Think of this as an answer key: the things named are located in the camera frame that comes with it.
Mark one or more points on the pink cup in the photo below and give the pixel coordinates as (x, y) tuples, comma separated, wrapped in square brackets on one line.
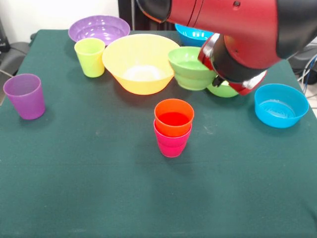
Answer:
[(172, 147)]

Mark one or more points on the deep blue bowl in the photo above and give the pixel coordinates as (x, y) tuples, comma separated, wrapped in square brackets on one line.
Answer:
[(190, 37)]

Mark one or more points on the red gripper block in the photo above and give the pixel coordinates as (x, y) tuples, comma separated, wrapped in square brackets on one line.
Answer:
[(205, 54)]

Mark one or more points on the large green bowl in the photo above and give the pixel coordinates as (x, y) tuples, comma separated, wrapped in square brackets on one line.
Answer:
[(223, 91)]

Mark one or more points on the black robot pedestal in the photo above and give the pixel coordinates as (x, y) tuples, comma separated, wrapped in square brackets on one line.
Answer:
[(128, 15)]

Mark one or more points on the shallow blue bowl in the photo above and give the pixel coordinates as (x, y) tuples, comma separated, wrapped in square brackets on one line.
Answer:
[(281, 109)]

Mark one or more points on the large orange bowl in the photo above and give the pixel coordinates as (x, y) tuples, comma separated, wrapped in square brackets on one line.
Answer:
[(143, 74)]

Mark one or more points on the dark green tablecloth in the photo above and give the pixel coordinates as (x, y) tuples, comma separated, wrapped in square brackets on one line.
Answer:
[(158, 186)]

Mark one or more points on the small ribbed green bowl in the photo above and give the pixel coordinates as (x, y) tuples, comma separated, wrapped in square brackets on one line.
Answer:
[(190, 74)]

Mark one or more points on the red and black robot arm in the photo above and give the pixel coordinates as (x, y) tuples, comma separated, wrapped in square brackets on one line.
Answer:
[(247, 29)]

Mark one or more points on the orange-red cup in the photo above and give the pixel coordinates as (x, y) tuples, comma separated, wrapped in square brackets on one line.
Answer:
[(173, 126)]

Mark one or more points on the purple cup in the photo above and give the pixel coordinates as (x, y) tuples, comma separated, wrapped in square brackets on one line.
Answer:
[(26, 99)]

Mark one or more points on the green cup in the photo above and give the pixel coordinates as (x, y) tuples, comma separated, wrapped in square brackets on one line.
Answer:
[(89, 64)]

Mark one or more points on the purple bowl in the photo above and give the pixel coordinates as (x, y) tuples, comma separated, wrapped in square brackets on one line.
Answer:
[(99, 27)]

